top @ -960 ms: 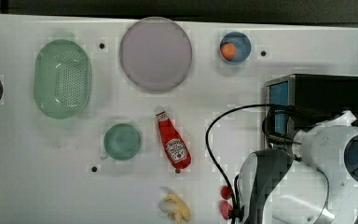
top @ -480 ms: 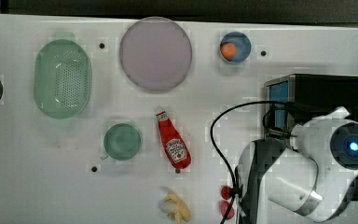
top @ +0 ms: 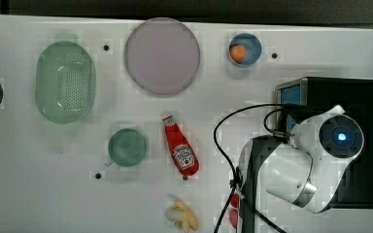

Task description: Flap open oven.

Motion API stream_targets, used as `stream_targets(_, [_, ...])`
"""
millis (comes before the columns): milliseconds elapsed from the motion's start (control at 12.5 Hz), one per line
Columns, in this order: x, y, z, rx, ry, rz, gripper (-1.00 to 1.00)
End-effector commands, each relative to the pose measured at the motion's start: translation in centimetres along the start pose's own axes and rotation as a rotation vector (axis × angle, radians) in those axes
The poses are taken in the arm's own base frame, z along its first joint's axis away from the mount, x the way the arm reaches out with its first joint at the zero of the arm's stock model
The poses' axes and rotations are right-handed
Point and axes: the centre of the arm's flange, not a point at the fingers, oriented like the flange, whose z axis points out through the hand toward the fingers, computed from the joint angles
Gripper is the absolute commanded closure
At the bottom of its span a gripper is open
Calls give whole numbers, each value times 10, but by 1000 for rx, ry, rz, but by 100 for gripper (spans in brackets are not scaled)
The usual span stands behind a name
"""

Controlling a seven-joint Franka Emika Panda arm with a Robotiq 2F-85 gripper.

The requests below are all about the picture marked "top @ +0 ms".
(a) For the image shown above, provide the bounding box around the orange ball in cup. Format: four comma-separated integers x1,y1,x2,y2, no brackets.
229,45,247,62

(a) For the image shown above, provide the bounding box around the dark red toy fruit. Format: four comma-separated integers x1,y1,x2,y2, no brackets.
230,193,239,208

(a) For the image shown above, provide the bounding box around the peeled banana toy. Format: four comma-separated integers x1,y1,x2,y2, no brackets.
165,194,199,233

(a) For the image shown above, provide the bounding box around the black toaster oven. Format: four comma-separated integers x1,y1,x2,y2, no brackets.
275,77,373,209

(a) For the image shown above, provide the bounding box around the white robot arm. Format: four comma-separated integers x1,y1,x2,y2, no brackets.
237,105,365,233

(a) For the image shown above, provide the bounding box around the blue cup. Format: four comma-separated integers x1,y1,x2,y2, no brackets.
228,33,262,67

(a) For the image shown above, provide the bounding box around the red ketchup bottle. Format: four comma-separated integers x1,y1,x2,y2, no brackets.
161,112,200,181

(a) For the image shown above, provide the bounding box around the green perforated colander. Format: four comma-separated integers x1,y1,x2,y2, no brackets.
35,33,96,124

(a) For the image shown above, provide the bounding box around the green mug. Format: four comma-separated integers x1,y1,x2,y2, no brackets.
105,128,148,167

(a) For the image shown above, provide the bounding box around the lilac round plate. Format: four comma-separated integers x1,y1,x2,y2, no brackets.
124,17,200,95

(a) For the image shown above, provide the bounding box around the blue oven door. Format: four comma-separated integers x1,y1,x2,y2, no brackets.
281,84,301,132

